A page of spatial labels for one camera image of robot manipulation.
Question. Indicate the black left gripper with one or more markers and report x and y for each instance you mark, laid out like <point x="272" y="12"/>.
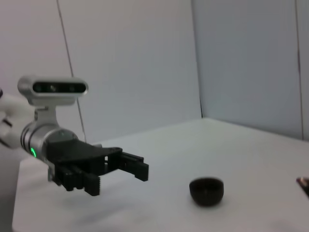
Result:
<point x="72" y="152"/>

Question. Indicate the small dark teacup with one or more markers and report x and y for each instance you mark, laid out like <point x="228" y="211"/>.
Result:
<point x="206" y="193"/>

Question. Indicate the black round teapot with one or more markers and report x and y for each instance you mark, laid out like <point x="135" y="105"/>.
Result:
<point x="304" y="183"/>

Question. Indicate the silver camera mount bracket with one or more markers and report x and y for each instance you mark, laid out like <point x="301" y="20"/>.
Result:
<point x="47" y="116"/>

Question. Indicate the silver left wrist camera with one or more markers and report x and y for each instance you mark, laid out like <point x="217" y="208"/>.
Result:
<point x="53" y="88"/>

